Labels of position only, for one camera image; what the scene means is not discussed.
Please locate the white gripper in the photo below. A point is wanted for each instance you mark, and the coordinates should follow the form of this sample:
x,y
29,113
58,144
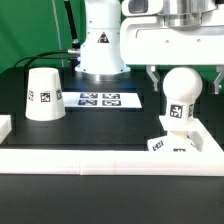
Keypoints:
x,y
146,41

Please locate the white lamp bulb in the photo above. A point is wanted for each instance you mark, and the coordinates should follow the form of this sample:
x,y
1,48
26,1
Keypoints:
x,y
182,86

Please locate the white lamp base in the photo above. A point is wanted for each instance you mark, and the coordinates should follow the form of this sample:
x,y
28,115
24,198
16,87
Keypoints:
x,y
176,138

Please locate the white lamp shade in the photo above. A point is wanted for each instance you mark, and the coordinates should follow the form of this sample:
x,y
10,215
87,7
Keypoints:
x,y
44,95

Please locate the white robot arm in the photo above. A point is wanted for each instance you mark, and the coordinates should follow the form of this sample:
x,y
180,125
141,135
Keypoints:
x,y
100,54

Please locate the white U-shaped fence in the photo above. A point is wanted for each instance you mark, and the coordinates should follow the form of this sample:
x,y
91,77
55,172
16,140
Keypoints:
x,y
207,162

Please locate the white marker sheet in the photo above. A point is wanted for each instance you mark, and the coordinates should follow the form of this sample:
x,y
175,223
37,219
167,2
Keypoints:
x,y
101,100

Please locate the black robot cable post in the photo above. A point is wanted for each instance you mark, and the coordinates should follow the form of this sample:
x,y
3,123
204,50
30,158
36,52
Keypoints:
x,y
75,41

